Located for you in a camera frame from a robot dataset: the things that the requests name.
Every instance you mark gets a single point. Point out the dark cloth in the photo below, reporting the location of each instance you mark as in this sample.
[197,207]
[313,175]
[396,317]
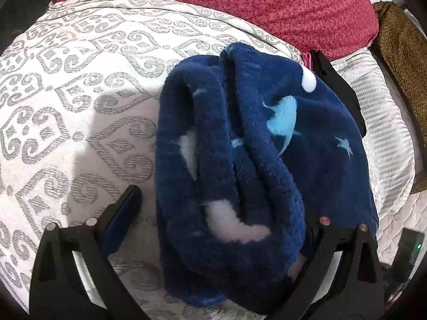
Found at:
[20,13]

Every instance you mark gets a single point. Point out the leopard print cloth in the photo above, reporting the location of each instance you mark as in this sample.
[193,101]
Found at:
[403,46]

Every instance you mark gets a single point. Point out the black garment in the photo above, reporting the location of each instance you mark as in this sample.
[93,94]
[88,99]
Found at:
[340,90]

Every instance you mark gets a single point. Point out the blue fleece blanket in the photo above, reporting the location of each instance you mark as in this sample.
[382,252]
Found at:
[233,160]

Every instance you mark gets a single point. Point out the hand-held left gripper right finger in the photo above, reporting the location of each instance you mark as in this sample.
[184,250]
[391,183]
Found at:
[320,240]

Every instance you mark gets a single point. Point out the white patterned mattress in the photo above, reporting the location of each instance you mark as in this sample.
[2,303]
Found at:
[83,106]

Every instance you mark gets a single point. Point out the red textured pillow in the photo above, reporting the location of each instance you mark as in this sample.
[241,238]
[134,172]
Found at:
[233,3]

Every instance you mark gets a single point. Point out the pink cloth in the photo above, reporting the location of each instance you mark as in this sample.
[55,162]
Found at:
[308,62]

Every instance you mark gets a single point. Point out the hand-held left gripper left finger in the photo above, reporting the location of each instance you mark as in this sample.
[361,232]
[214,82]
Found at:
[121,220]

